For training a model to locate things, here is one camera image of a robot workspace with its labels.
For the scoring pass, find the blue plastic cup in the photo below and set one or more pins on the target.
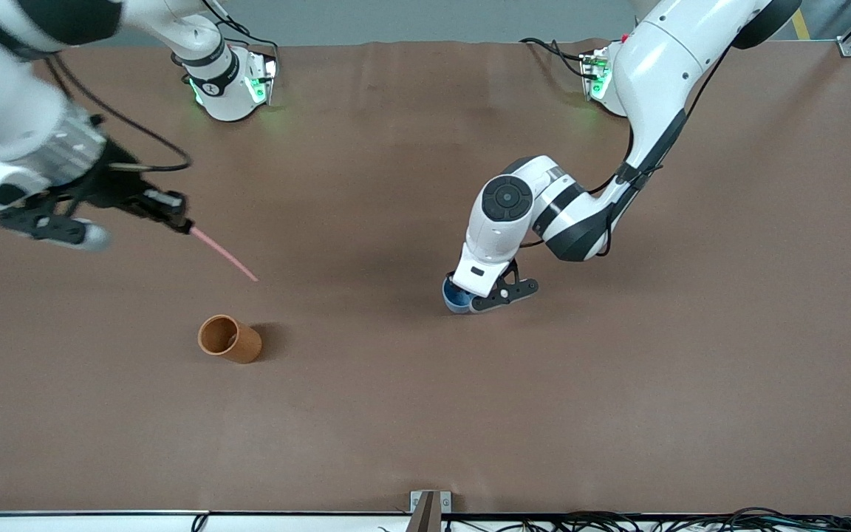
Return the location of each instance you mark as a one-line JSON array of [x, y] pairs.
[[455, 297]]

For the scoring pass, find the pink chopstick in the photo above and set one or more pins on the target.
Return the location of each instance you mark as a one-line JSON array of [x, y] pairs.
[[222, 253]]

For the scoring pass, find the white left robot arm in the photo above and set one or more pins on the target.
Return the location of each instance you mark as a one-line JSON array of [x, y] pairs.
[[662, 66]]

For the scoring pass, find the orange cylindrical cup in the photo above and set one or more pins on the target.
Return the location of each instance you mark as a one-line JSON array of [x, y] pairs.
[[237, 343]]

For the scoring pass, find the brown table cover sheet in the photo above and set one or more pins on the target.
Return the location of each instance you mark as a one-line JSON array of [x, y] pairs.
[[396, 406]]

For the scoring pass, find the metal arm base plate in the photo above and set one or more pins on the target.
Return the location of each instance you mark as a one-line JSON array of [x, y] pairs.
[[594, 74], [264, 77]]

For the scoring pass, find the metal bracket with post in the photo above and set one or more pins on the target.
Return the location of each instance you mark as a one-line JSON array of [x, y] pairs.
[[425, 513]]

